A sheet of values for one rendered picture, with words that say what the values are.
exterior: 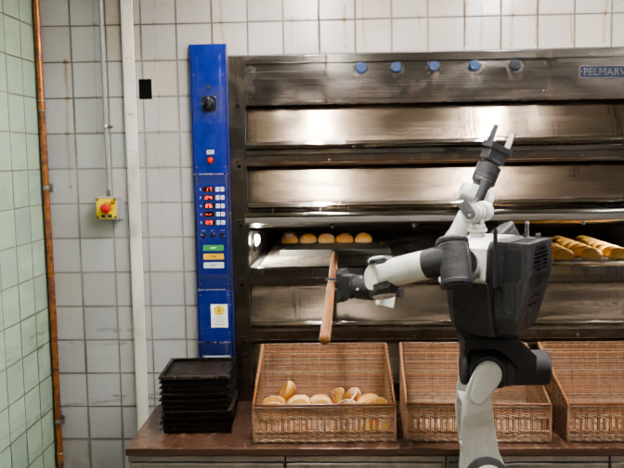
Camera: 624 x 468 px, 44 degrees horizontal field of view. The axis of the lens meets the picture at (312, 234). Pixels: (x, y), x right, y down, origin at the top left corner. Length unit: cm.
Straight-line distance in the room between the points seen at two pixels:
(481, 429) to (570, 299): 110
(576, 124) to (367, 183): 92
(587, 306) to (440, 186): 83
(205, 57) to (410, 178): 102
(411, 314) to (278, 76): 118
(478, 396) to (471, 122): 132
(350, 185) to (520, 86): 83
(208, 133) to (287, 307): 83
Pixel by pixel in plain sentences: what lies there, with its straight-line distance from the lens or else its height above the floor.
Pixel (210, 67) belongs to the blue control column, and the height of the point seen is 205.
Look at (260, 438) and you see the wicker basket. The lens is 303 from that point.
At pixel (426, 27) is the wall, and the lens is 338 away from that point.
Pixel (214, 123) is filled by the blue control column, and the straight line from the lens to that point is 334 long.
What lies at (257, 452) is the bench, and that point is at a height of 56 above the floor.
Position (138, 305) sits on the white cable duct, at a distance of 348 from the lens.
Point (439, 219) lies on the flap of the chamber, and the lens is 321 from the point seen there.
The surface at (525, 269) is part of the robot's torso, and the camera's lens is 237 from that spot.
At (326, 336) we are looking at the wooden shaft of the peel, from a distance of 202.
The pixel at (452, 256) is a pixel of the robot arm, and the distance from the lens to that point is 227.
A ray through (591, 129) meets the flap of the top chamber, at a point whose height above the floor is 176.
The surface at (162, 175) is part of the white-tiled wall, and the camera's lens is 341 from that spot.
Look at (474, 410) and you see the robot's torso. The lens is 254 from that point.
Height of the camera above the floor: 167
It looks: 6 degrees down
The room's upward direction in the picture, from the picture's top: 1 degrees counter-clockwise
